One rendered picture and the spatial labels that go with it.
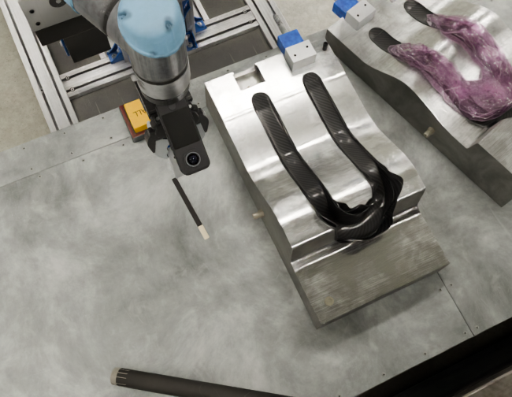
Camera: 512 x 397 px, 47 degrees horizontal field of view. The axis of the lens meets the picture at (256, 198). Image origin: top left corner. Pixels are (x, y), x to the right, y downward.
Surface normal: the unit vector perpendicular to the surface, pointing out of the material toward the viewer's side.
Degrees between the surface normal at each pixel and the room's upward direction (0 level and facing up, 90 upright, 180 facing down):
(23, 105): 0
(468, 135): 0
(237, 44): 0
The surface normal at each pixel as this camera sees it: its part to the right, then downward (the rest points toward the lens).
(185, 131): 0.19, 0.13
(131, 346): 0.04, -0.35
